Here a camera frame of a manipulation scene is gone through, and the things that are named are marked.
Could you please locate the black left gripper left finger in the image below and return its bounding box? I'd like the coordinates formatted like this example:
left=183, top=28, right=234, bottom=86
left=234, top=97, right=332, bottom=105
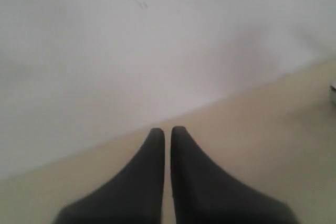
left=54, top=128, right=165, bottom=223

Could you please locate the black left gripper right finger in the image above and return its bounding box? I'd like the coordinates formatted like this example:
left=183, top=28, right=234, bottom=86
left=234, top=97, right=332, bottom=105
left=170, top=126, right=294, bottom=223

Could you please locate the grey paper cutter base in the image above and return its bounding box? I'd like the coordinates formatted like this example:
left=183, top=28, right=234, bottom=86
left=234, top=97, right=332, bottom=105
left=329, top=79, right=336, bottom=103

